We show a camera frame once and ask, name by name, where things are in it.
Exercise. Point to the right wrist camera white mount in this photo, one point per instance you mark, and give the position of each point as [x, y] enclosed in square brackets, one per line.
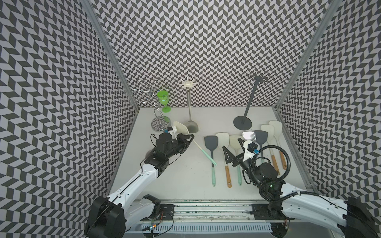
[250, 150]

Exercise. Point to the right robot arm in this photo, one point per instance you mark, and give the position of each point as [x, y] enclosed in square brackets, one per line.
[350, 217]

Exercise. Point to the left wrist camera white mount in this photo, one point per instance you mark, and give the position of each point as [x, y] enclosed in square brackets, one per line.
[172, 131]

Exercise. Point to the white spatula mint handle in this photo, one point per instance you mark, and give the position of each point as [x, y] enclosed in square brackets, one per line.
[234, 143]

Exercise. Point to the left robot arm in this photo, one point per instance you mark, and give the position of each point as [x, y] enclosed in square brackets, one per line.
[112, 216]

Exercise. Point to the metal base rail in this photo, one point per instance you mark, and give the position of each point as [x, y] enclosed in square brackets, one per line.
[224, 211]

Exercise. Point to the chrome wire glass rack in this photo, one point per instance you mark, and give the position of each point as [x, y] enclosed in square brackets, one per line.
[160, 122]

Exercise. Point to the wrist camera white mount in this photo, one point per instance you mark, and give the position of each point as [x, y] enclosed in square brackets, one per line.
[250, 150]
[172, 131]

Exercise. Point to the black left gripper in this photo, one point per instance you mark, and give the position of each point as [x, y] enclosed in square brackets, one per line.
[182, 138]

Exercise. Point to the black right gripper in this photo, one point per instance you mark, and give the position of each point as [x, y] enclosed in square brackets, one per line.
[237, 159]

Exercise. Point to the grey turner mint handle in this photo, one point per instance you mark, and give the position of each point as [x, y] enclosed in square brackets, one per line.
[211, 143]

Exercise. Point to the white spatula wooden handle rack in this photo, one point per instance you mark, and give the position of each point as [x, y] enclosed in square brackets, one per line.
[223, 142]

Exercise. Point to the green plastic goblet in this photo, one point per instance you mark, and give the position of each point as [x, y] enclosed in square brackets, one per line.
[163, 97]

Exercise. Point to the dark grey utensil rack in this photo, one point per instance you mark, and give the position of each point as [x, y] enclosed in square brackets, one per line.
[243, 123]

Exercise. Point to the grey spatula mint handle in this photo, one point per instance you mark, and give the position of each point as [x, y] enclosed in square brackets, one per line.
[261, 137]

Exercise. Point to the cream utensil rack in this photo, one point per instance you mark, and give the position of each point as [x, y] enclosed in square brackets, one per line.
[188, 84]

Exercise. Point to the steel spoon brown handle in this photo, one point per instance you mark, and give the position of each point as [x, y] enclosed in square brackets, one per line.
[249, 136]

